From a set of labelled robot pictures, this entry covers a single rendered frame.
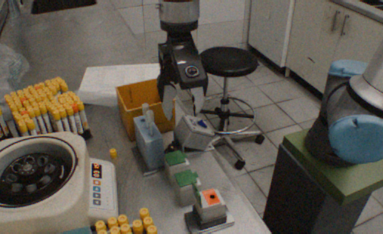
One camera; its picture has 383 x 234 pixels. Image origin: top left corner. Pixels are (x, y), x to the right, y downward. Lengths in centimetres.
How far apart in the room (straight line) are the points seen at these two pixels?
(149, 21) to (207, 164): 233
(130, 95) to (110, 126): 11
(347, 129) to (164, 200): 40
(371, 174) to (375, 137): 23
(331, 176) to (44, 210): 60
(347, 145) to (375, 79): 13
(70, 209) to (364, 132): 53
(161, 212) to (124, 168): 16
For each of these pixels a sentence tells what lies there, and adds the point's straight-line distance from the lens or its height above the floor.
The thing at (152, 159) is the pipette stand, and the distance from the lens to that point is 75.
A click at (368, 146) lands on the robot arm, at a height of 107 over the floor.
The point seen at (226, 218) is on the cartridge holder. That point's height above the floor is 90.
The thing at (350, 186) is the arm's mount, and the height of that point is 91.
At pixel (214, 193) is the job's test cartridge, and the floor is 95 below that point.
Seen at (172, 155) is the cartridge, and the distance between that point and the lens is 72.
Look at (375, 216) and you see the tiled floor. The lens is 204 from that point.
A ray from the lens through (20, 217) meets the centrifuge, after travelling 62.
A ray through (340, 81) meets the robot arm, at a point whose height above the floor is 111.
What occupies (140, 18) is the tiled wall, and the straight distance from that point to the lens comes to 299.
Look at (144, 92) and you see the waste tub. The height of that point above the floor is 94.
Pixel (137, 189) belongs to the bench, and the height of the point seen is 87.
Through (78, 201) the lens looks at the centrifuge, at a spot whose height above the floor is 98.
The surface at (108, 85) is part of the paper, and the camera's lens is 111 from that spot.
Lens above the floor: 143
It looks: 36 degrees down
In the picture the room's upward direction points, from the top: straight up
